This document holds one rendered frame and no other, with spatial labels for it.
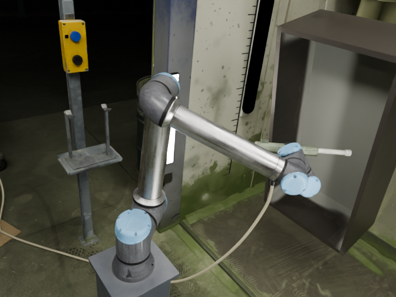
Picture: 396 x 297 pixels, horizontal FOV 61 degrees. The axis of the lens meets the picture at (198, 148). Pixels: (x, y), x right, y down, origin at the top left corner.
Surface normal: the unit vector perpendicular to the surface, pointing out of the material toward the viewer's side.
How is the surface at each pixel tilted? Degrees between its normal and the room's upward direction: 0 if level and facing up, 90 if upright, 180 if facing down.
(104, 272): 0
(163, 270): 0
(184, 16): 90
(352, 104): 101
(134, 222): 5
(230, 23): 90
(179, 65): 90
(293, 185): 92
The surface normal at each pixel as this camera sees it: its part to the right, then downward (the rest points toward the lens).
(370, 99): -0.76, 0.43
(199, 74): 0.61, 0.44
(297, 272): 0.09, -0.86
